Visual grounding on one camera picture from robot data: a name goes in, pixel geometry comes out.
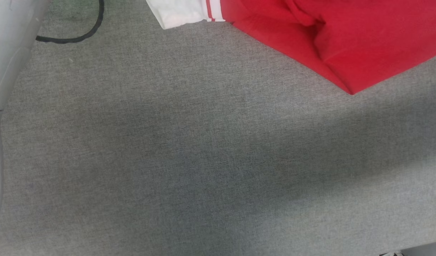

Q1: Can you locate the red and white garment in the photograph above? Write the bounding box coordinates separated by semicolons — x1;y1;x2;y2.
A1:
146;0;436;95

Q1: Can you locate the thin black cable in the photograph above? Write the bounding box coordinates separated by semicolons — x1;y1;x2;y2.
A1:
36;0;105;44

